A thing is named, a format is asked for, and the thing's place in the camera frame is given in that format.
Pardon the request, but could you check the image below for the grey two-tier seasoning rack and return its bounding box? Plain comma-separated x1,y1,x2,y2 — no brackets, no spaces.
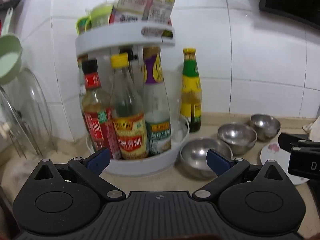
75,21,190,177

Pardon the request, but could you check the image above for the clear glass pot lid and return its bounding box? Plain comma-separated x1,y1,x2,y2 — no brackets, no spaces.
15,67,58,155

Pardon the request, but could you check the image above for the white floral plate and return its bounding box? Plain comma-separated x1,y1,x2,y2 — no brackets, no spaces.
260,136,310,185

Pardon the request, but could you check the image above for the purple label clear bottle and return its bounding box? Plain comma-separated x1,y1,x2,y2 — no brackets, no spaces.
142,46,173,157

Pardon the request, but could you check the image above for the large steel bowl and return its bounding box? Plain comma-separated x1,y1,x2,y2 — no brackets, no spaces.
180,138,233,180

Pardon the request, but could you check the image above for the red white seasoning packet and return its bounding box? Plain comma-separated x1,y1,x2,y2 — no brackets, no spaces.
110,0,157,24

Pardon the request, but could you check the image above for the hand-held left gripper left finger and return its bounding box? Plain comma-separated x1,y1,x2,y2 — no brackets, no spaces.
34,147,127,202

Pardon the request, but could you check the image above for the small steel bowl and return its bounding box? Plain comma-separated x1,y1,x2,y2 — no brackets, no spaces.
249,114,282,142

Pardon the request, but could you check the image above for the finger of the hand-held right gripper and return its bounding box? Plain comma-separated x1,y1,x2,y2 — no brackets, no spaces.
278,132,320,148

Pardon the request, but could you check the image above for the yellow white seasoning packet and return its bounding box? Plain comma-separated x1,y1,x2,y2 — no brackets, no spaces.
142,0,179,24

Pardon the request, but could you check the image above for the large green lidded container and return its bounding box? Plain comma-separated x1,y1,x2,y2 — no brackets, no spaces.
90,1,114,29

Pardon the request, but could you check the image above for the light green plastic ladle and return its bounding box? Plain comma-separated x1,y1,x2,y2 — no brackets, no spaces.
0,34,23,85

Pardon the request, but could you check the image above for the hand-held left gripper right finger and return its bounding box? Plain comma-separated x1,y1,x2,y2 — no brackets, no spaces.
195,149,287,202

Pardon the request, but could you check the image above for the red cap sauce bottle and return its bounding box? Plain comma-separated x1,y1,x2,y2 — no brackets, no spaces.
81,59,120,159

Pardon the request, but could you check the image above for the yellow cap vinegar bottle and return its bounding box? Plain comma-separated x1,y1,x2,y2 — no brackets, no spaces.
110,54,149,160

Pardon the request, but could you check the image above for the medium steel bowl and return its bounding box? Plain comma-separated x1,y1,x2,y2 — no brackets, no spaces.
217,123,258,155

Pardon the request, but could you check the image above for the green yellow label oil bottle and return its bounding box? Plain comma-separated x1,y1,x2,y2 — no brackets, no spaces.
180,47,202,133

